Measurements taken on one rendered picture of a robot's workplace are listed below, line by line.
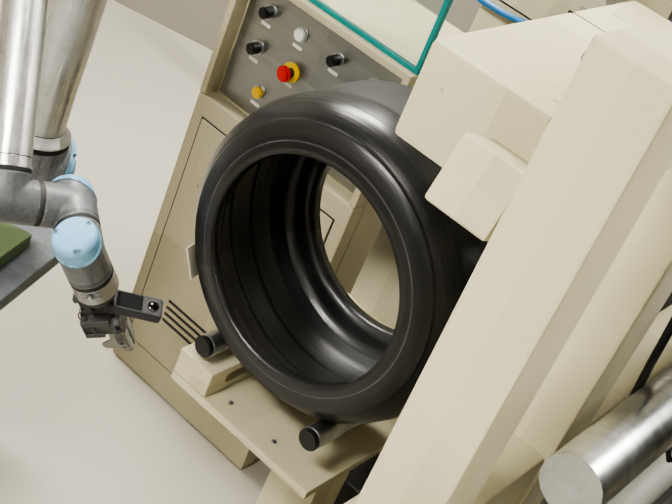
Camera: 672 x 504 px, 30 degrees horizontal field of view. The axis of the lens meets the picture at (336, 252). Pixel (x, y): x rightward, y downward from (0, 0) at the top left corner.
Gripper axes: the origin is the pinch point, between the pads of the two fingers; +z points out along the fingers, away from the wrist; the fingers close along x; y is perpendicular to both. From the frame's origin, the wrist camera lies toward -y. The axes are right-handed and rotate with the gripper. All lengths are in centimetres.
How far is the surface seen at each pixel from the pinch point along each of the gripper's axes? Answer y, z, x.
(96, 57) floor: 67, 126, -236
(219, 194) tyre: -28, -46, 2
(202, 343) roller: -19.4, -18.9, 14.5
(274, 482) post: -23, 44, 11
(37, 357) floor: 50, 73, -51
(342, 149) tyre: -51, -62, 9
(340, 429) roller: -44, -11, 31
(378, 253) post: -53, -13, -8
